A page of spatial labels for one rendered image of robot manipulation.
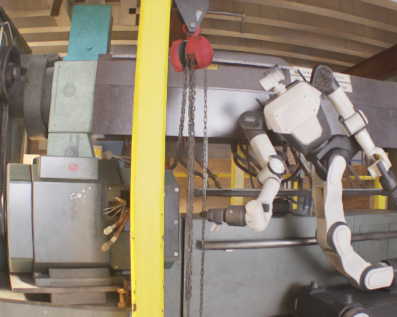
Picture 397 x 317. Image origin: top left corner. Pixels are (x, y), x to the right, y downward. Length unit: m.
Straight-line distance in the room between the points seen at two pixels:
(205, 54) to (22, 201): 0.98
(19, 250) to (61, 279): 0.20
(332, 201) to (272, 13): 1.35
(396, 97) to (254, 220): 1.64
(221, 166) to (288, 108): 3.28
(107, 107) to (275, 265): 1.28
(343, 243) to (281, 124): 0.65
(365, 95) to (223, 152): 4.79
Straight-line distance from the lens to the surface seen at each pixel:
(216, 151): 7.18
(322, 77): 1.90
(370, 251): 2.65
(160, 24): 1.35
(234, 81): 2.35
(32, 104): 2.24
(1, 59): 1.89
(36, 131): 2.33
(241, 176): 3.79
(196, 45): 1.76
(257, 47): 3.29
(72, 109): 2.30
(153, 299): 1.30
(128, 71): 2.30
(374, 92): 2.80
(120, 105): 2.24
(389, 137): 2.79
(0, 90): 1.90
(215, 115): 2.28
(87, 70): 2.34
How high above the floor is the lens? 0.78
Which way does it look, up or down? 2 degrees up
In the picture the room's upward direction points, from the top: 1 degrees clockwise
